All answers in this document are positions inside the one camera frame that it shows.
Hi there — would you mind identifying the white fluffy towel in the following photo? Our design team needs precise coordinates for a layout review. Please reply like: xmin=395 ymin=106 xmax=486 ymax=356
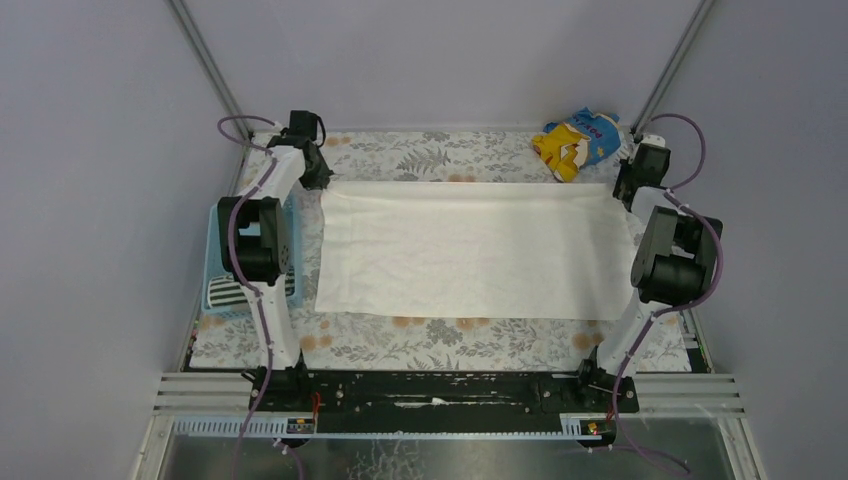
xmin=315 ymin=181 xmax=636 ymax=321

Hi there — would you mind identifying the green white striped towel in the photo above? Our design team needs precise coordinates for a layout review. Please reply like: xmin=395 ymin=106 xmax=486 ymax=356
xmin=203 ymin=274 xmax=302 ymax=311

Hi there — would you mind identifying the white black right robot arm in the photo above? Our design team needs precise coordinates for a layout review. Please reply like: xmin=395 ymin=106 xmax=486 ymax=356
xmin=591 ymin=135 xmax=724 ymax=382

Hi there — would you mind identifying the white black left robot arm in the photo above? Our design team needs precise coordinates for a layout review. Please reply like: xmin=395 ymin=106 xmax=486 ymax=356
xmin=217 ymin=110 xmax=334 ymax=370

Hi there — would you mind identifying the blue yellow cartoon towel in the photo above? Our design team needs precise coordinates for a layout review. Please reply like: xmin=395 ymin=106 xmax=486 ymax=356
xmin=531 ymin=107 xmax=628 ymax=183

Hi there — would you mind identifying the light blue plastic basket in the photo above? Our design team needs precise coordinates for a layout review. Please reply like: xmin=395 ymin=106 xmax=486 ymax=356
xmin=201 ymin=196 xmax=303 ymax=319

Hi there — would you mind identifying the floral patterned table mat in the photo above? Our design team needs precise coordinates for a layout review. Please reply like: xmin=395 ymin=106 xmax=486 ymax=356
xmin=183 ymin=132 xmax=695 ymax=373

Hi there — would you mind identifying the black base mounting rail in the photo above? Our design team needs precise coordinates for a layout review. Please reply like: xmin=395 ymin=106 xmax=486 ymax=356
xmin=241 ymin=367 xmax=640 ymax=426

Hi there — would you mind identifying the white slotted cable duct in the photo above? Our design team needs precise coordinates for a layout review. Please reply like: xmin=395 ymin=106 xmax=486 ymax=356
xmin=173 ymin=413 xmax=601 ymax=441

